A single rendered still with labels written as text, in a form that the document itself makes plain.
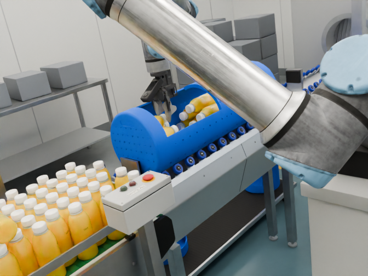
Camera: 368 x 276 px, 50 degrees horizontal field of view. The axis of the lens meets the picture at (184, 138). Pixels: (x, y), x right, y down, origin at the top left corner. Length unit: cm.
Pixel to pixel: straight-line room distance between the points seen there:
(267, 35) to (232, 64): 452
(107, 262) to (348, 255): 71
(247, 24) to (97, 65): 201
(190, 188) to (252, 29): 382
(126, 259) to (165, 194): 27
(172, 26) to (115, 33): 468
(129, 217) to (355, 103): 67
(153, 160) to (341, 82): 83
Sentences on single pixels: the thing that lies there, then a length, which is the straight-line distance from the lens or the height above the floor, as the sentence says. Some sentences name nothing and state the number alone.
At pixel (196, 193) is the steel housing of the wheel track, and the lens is 166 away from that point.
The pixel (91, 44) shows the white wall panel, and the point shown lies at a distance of 530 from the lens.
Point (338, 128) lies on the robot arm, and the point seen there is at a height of 131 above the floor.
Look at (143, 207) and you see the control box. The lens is 118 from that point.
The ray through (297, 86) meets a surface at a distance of 254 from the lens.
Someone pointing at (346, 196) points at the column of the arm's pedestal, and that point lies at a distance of 107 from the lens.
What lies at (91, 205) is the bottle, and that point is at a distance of 129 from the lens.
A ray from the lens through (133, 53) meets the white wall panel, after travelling 570.
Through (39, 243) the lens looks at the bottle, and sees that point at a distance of 120.
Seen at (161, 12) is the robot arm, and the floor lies 159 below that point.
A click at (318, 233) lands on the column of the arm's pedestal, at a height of 95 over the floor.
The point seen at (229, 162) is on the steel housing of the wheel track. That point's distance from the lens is 182.
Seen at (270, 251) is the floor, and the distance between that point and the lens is 268.
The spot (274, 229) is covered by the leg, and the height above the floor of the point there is 9.
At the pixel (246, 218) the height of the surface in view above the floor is 15.
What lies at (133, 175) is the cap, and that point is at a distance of 134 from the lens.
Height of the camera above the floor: 162
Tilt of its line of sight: 20 degrees down
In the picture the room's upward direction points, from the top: 10 degrees counter-clockwise
